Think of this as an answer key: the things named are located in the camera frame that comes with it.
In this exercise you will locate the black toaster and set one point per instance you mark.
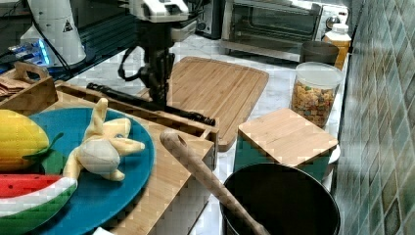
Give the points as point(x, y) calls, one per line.
point(211, 19)

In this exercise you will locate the plush peeled banana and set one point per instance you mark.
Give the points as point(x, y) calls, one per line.
point(103, 145)

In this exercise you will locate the green box with bamboo lid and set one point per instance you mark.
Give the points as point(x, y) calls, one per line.
point(286, 138)

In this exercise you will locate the clear cereal jar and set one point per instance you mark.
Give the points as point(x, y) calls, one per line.
point(315, 90)

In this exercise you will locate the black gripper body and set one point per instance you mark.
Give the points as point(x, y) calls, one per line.
point(155, 39)

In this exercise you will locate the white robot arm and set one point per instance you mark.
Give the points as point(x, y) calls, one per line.
point(175, 12)

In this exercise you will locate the silver toaster oven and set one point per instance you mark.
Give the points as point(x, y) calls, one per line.
point(278, 28)

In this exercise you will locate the orange bottle with white cap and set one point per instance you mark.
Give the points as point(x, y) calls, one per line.
point(339, 37)

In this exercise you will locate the wooden tray with handle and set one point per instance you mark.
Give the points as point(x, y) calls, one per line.
point(38, 96)

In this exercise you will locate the wooden drawer with black handle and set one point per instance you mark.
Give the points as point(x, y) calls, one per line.
point(93, 92)

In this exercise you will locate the black pan with wooden handle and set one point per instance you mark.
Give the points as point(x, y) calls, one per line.
point(263, 199)

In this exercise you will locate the plush watermelon slice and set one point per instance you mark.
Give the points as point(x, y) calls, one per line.
point(29, 200)

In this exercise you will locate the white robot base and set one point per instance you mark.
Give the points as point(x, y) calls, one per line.
point(53, 27)

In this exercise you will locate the dark metal cup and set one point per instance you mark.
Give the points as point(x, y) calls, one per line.
point(319, 51)

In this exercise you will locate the wooden cutting board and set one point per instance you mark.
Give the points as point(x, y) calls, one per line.
point(223, 91)

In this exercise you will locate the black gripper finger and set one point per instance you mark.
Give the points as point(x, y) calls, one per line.
point(159, 95)

